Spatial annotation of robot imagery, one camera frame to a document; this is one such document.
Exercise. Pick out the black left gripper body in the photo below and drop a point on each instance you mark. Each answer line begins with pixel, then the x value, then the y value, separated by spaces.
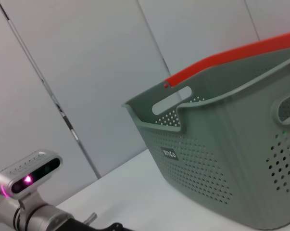
pixel 94 227

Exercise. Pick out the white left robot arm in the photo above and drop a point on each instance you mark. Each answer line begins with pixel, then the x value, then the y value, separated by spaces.
pixel 46 216

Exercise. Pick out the grey perforated plastic storage bin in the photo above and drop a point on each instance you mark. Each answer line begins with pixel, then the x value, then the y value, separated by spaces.
pixel 231 156

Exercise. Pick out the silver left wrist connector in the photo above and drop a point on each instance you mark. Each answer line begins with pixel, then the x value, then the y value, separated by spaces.
pixel 91 217

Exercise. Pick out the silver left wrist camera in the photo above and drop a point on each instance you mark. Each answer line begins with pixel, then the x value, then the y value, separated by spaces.
pixel 27 173

